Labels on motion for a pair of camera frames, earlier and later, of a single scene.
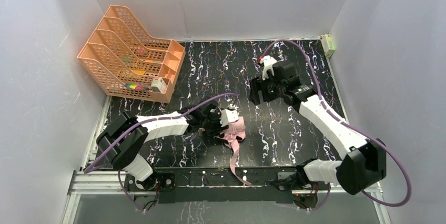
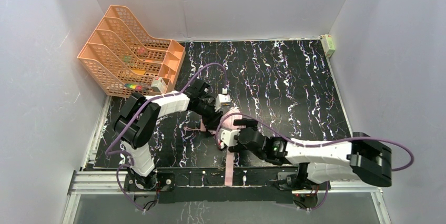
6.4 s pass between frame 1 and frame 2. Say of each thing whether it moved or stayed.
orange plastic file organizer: stayed
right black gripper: moved
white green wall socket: stayed
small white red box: stayed
